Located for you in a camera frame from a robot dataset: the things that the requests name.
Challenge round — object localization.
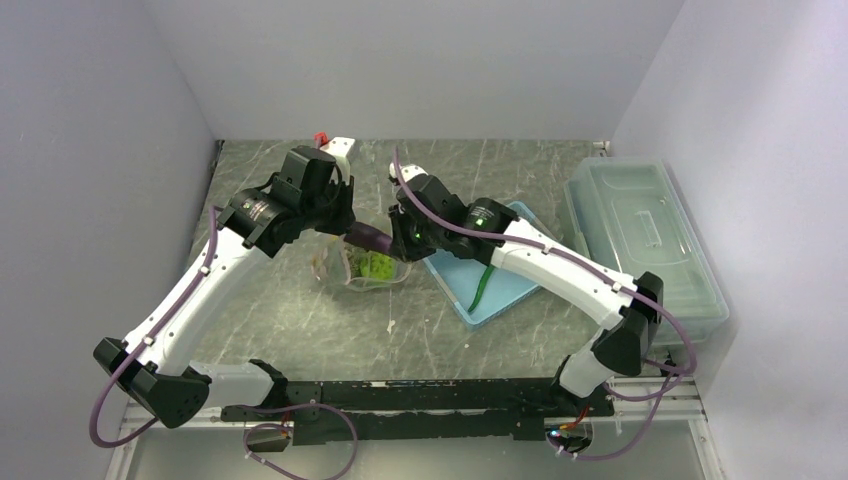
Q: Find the purple eggplant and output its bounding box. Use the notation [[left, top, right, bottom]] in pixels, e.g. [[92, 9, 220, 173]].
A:
[[343, 221, 392, 255]]

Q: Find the green lime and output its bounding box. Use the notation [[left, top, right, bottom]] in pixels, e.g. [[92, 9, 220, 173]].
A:
[[357, 251, 396, 281]]

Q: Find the clear zip top bag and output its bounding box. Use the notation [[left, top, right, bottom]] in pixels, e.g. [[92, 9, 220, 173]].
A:
[[310, 236, 412, 292]]

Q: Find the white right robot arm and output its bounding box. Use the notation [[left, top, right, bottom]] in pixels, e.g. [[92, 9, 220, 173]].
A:
[[389, 165, 663, 415]]

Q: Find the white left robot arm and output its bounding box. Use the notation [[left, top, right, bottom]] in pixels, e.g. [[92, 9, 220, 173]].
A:
[[94, 137, 355, 428]]

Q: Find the blue plastic basket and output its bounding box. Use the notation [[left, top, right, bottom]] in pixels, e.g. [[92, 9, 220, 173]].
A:
[[421, 201, 551, 331]]

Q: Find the green chili pepper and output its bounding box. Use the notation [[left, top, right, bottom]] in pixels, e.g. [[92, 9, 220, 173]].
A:
[[467, 265, 495, 314]]

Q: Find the clear plastic storage box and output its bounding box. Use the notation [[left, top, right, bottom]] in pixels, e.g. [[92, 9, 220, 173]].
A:
[[557, 157, 729, 343]]

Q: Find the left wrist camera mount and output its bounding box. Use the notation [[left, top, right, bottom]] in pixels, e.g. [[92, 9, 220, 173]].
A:
[[313, 132, 357, 176]]

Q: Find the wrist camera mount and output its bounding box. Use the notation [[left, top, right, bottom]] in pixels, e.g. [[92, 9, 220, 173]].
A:
[[313, 132, 357, 176], [389, 163, 428, 188]]

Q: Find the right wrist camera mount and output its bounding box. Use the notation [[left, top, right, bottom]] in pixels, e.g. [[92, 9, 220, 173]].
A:
[[389, 163, 428, 188]]

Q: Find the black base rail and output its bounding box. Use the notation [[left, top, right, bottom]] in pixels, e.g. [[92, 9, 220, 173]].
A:
[[221, 378, 579, 446]]

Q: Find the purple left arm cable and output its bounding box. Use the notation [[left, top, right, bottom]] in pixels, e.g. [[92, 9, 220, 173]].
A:
[[89, 205, 223, 450]]

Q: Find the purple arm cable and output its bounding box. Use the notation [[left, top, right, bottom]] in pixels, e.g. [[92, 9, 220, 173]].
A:
[[89, 205, 223, 450], [392, 146, 698, 463]]

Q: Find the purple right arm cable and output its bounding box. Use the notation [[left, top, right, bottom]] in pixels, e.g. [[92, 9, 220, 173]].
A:
[[392, 146, 698, 463]]

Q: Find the aluminium frame rail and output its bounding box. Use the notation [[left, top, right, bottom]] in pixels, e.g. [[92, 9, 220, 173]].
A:
[[104, 377, 723, 480]]

